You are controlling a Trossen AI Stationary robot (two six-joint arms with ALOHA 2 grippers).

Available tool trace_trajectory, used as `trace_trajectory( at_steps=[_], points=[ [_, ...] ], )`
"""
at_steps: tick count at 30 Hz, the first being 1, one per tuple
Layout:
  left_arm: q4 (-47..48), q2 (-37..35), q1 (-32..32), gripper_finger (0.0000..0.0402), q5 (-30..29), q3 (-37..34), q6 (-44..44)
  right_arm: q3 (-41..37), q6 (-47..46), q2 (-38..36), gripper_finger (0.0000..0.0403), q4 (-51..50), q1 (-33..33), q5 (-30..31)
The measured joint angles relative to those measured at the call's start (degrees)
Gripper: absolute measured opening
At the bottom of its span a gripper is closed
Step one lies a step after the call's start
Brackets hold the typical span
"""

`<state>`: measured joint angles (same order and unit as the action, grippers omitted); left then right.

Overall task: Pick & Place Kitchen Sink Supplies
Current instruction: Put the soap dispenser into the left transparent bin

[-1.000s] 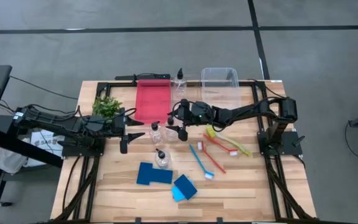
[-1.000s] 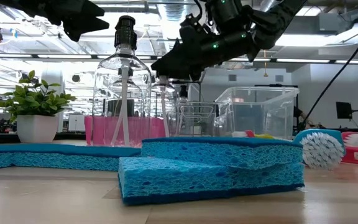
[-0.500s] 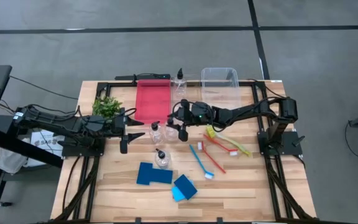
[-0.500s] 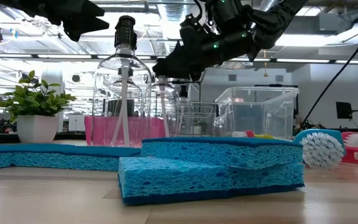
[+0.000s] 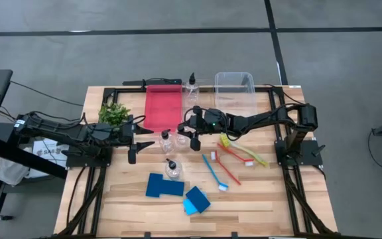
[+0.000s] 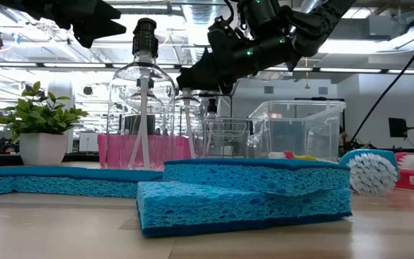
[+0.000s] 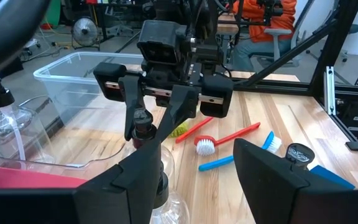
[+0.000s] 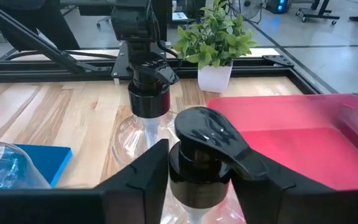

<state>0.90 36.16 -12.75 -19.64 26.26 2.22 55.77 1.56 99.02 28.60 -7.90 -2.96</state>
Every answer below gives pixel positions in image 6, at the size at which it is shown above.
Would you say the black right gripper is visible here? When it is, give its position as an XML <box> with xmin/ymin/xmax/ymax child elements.
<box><xmin>176</xmin><ymin>34</ymin><xmax>302</xmax><ymax>95</ymax></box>

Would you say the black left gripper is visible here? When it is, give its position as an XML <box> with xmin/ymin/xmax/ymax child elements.
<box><xmin>0</xmin><ymin>0</ymin><xmax>127</xmax><ymax>50</ymax></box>

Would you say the yellow-green dish brush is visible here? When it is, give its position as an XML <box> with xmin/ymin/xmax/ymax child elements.
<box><xmin>294</xmin><ymin>154</ymin><xmax>340</xmax><ymax>163</ymax></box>

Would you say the blue dish brush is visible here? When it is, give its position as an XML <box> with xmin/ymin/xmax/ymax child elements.
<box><xmin>338</xmin><ymin>148</ymin><xmax>401</xmax><ymax>198</ymax></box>

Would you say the clear plastic organizer tray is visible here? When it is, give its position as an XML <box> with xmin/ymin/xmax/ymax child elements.
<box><xmin>203</xmin><ymin>117</ymin><xmax>267</xmax><ymax>159</ymax></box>

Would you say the clear plastic storage bin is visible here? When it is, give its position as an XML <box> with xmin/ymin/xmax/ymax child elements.
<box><xmin>248</xmin><ymin>99</ymin><xmax>347</xmax><ymax>163</ymax></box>

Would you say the pink plastic tray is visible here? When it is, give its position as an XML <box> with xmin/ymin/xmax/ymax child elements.
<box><xmin>97</xmin><ymin>133</ymin><xmax>198</xmax><ymax>171</ymax></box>

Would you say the green plant in white pot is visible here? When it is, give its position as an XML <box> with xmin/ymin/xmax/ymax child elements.
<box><xmin>0</xmin><ymin>81</ymin><xmax>90</xmax><ymax>166</ymax></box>

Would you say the black background monitor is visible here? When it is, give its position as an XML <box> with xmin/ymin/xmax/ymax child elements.
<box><xmin>388</xmin><ymin>117</ymin><xmax>408</xmax><ymax>139</ymax></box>

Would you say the long red dish brush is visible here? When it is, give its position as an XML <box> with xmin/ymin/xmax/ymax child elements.
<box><xmin>267</xmin><ymin>150</ymin><xmax>414</xmax><ymax>194</ymax></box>

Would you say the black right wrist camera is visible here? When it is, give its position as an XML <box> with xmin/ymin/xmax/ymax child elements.
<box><xmin>207</xmin><ymin>16</ymin><xmax>244</xmax><ymax>50</ymax></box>

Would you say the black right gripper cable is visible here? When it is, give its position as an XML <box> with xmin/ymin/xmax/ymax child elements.
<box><xmin>223</xmin><ymin>0</ymin><xmax>237</xmax><ymax>24</ymax></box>

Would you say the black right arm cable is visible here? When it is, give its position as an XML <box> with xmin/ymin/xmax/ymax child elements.
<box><xmin>349</xmin><ymin>9</ymin><xmax>414</xmax><ymax>145</ymax></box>

